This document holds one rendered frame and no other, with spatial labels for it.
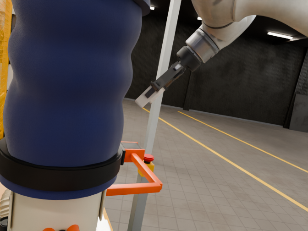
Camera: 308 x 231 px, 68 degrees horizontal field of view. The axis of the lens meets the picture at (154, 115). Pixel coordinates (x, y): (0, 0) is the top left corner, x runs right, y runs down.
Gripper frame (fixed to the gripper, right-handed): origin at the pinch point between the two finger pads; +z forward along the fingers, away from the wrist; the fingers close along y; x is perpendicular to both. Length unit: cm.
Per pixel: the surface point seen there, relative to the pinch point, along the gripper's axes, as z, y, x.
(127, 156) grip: 19.7, 3.3, -9.8
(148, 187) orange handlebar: 11.8, -16.1, -18.6
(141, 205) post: 54, 46, -38
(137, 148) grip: 16.0, 6.2, -10.1
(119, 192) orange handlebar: 16.2, -20.8, -13.9
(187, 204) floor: 95, 192, -112
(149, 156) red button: 31, 47, -20
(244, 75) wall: -186, 1108, -150
